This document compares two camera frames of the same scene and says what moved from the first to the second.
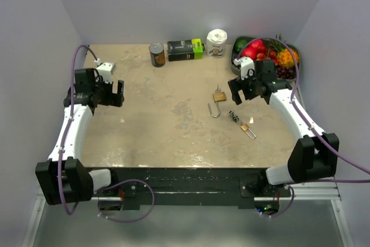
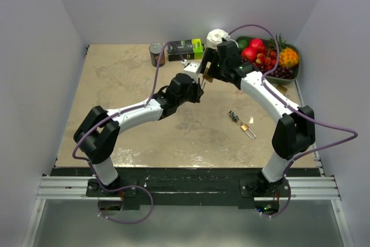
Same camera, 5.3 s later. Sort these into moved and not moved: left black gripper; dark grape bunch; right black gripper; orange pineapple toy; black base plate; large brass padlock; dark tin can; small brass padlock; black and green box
Moved: left black gripper; large brass padlock; right black gripper
Not moved: black base plate; orange pineapple toy; dark tin can; small brass padlock; dark grape bunch; black and green box
